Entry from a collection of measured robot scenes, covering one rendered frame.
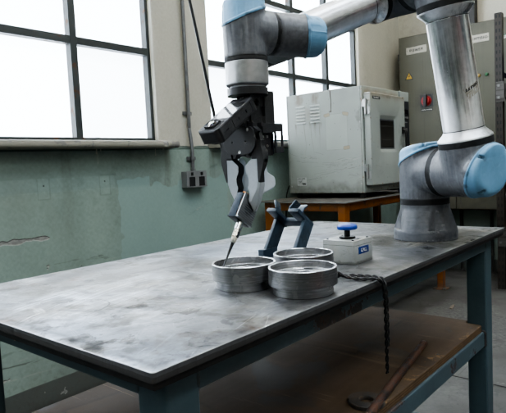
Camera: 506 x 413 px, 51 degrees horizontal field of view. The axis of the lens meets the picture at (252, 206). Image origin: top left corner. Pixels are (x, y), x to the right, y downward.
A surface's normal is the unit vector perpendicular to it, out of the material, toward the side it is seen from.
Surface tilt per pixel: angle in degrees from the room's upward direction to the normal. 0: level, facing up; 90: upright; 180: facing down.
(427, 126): 90
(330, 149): 90
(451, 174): 101
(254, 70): 90
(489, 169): 97
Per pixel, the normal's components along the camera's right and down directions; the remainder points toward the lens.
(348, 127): -0.65, 0.09
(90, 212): 0.76, 0.01
